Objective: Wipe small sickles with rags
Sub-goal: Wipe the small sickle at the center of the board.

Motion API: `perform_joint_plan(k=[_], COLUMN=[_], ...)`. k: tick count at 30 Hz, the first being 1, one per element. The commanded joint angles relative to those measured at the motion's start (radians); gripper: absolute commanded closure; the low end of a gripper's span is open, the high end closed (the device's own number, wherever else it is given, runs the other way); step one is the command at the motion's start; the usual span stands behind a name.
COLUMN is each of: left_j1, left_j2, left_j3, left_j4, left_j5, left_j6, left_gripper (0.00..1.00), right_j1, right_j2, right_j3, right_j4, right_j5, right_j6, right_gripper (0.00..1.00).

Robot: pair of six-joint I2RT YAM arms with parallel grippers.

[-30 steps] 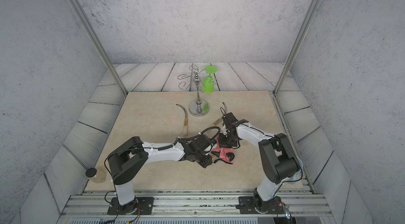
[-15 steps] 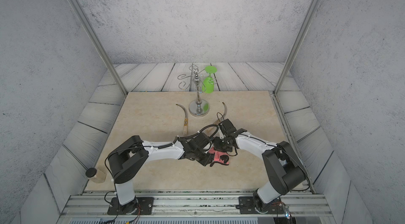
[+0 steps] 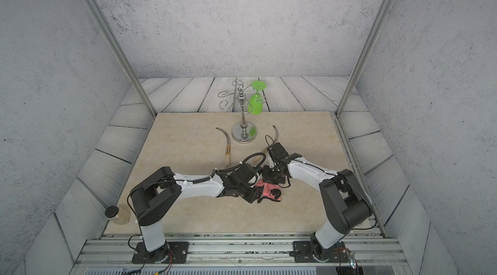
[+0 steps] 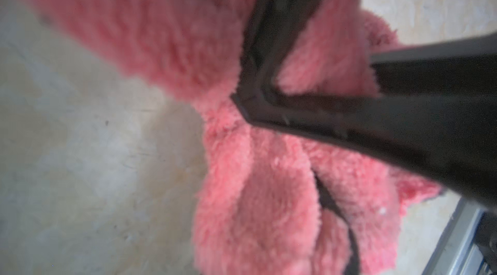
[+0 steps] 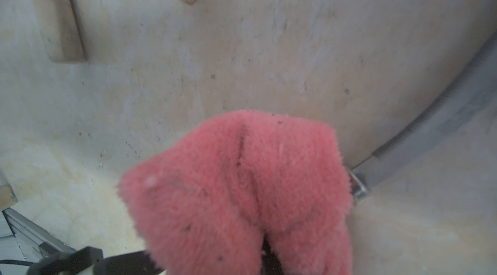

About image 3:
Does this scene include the pink fluffy rag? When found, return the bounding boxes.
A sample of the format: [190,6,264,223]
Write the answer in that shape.
[255,180,282,203]

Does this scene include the small sickle wooden handle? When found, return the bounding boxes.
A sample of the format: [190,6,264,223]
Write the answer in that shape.
[262,126,279,153]
[216,127,231,167]

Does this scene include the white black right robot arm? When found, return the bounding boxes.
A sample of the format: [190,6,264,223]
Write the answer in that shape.
[261,153,374,256]

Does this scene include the chrome glass holder stand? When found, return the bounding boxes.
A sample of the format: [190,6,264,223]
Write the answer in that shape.
[217,79,267,144]

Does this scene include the green plastic goblet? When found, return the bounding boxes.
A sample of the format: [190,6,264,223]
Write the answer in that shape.
[248,81,266,114]

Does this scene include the small jar with black lid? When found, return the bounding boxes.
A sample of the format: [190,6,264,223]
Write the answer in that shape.
[105,205,131,225]

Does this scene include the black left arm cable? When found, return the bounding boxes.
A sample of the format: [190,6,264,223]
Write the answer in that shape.
[213,152,267,177]

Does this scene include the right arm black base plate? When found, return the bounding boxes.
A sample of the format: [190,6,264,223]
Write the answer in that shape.
[289,241,349,263]

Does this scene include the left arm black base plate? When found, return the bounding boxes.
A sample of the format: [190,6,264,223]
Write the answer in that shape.
[131,241,190,265]

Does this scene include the aluminium mounting rail base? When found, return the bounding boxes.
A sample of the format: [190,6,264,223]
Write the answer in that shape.
[75,231,412,274]

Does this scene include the right aluminium frame post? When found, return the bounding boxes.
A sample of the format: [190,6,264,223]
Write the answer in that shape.
[335,0,394,118]

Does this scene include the aluminium frame post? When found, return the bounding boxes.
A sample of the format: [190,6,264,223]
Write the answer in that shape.
[83,0,158,118]
[335,0,394,118]

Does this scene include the left aluminium frame post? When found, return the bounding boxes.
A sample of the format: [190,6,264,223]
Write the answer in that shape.
[83,0,158,118]

